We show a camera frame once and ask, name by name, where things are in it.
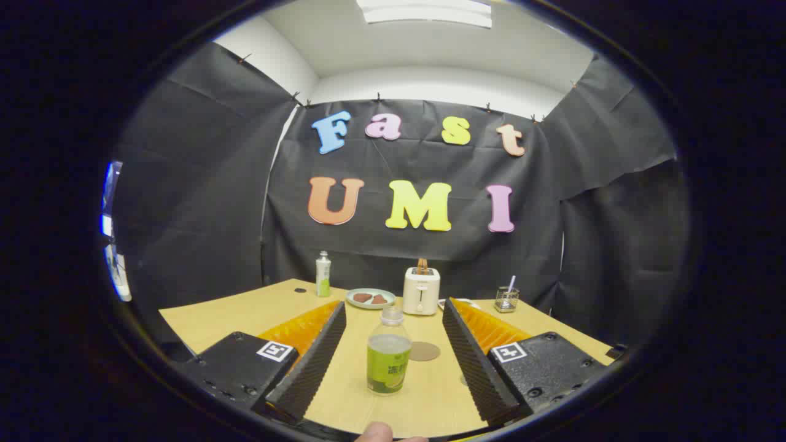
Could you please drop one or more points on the clear juice bottle green label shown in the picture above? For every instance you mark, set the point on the clear juice bottle green label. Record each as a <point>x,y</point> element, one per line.
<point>389,368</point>

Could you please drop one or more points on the brown food piece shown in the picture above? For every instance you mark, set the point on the brown food piece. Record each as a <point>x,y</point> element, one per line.
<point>362,298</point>
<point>379,299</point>

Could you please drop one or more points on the white toaster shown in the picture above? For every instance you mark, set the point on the white toaster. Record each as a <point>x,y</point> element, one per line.
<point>421,294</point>

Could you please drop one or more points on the brown toast slice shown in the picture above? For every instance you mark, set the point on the brown toast slice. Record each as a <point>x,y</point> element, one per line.
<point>422,266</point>

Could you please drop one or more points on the white bottle with green label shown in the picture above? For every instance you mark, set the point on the white bottle with green label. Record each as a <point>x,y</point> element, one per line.
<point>323,276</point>

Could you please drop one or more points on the black backdrop cloth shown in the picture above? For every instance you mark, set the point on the black backdrop cloth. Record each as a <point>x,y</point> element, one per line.
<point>393,166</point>

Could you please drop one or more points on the white divided snack tray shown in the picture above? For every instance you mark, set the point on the white divided snack tray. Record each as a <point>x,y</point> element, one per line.
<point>443,303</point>

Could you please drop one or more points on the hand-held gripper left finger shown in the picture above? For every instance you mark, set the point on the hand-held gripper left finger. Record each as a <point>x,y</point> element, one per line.
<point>313,362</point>

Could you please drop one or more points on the ceiling light panel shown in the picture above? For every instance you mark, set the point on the ceiling light panel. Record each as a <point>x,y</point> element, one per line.
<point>424,13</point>

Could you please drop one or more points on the round brown coaster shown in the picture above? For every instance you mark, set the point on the round brown coaster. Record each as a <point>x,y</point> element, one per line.
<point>427,351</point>

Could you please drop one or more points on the wooden table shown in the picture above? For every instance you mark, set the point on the wooden table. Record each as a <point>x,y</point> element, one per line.
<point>374,411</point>

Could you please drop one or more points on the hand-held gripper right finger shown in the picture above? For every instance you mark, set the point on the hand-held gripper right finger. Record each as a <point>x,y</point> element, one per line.
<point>476,362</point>

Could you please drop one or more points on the white straw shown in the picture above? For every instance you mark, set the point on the white straw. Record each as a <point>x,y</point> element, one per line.
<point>511,283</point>

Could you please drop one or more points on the pale green plate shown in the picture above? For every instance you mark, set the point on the pale green plate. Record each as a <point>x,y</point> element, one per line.
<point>368,305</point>

